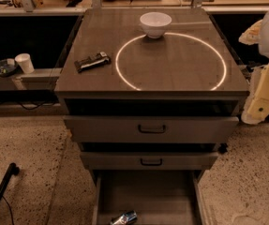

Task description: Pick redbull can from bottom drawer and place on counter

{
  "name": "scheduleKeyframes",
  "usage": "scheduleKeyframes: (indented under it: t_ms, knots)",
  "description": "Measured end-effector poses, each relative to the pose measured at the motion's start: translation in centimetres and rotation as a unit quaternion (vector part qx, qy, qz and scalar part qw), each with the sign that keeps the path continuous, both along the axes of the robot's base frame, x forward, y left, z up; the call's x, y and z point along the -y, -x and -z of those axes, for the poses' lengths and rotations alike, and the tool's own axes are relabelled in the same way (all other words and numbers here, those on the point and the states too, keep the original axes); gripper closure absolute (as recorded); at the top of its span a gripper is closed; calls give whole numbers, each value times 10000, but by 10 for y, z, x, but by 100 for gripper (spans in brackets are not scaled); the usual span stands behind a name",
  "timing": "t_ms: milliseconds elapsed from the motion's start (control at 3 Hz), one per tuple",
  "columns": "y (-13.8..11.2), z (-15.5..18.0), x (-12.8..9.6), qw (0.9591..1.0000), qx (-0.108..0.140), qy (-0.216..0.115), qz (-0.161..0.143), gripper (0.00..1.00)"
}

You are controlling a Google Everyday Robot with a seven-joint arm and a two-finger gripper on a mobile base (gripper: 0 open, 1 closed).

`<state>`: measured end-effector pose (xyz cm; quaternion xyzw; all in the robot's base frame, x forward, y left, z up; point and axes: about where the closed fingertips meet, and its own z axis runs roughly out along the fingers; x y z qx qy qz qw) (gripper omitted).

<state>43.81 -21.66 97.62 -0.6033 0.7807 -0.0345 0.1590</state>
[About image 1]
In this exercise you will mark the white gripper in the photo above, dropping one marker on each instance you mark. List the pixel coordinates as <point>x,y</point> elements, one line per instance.
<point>257,104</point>

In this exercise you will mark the open bottom drawer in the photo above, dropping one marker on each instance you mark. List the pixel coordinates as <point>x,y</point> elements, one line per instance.
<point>157,197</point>

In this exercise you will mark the white paper cup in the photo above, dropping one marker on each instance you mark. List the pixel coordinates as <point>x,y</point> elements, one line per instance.
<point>25,62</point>

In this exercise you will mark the dark snack bar wrapper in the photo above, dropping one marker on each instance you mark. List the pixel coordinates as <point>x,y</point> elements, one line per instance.
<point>100,59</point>

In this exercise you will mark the grey side ledge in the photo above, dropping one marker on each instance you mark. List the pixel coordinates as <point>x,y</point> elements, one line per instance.
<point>40,79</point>

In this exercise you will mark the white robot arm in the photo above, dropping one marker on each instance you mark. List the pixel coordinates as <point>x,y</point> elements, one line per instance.
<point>258,33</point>

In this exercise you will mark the middle drawer with handle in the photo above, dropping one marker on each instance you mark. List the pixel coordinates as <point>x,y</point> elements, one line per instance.
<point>147,161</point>

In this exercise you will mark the drawer with handle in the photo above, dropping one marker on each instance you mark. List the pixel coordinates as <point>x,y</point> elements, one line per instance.
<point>147,129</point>
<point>147,161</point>

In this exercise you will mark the grey drawer cabinet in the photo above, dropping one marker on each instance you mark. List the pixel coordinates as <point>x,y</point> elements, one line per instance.
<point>188,72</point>

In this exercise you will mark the top drawer with handle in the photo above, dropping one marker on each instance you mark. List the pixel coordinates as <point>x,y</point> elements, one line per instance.
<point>147,129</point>

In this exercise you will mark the dark round plate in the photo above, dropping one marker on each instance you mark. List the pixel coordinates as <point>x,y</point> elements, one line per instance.
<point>7,67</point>

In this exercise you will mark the white ceramic bowl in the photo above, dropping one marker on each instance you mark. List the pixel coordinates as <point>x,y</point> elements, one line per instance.
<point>155,24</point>

